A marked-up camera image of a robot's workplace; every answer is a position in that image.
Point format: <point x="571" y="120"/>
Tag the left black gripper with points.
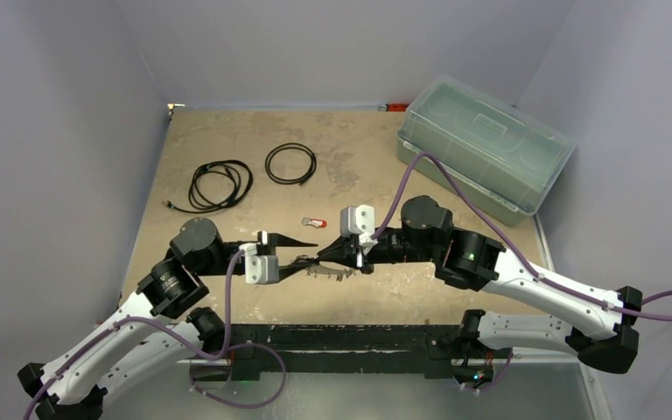
<point x="275" y="240"/>

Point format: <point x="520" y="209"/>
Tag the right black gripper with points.
<point x="360" y="251"/>

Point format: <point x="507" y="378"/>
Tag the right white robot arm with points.
<point x="574" y="318"/>

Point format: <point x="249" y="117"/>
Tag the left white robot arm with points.
<point x="158" y="324"/>

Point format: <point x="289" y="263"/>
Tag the red orange clamp tool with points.
<point x="393" y="107"/>

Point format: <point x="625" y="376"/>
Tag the clear lidded storage bin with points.
<point x="504" y="160"/>

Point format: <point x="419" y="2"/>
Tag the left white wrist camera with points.
<point x="259" y="268"/>

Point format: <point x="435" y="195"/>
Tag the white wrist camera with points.
<point x="359" y="221"/>
<point x="259" y="268"/>

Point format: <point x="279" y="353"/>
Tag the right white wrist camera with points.
<point x="359" y="221"/>

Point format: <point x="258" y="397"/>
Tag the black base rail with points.
<point x="433" y="351"/>

